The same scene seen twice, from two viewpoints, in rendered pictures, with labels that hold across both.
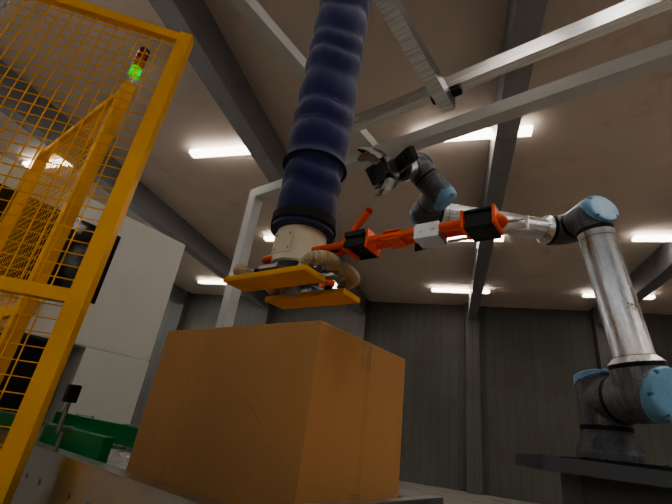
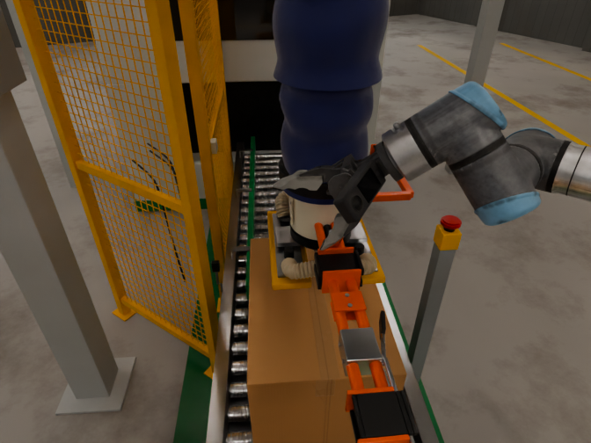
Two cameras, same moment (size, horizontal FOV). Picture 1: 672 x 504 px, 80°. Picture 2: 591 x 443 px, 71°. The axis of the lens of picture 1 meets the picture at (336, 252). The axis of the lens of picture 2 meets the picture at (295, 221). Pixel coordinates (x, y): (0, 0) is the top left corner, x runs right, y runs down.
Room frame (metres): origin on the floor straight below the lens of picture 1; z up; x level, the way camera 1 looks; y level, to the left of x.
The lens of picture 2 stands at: (0.52, -0.51, 1.85)
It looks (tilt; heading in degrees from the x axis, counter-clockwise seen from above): 34 degrees down; 46
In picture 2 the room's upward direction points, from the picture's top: straight up
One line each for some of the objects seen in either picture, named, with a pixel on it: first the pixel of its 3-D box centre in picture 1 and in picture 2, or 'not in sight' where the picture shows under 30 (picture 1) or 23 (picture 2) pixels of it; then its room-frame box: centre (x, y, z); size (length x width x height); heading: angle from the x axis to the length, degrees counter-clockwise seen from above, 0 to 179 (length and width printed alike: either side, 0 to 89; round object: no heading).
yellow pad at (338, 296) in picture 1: (311, 295); (353, 237); (1.29, 0.06, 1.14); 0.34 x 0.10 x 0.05; 52
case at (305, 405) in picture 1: (270, 416); (312, 337); (1.20, 0.12, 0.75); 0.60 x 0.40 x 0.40; 51
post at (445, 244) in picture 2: not in sight; (424, 325); (1.73, -0.02, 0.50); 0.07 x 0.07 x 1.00; 51
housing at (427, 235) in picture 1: (430, 234); (359, 351); (0.93, -0.24, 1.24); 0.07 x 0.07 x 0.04; 52
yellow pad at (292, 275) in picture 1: (272, 275); (287, 241); (1.14, 0.18, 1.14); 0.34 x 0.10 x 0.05; 52
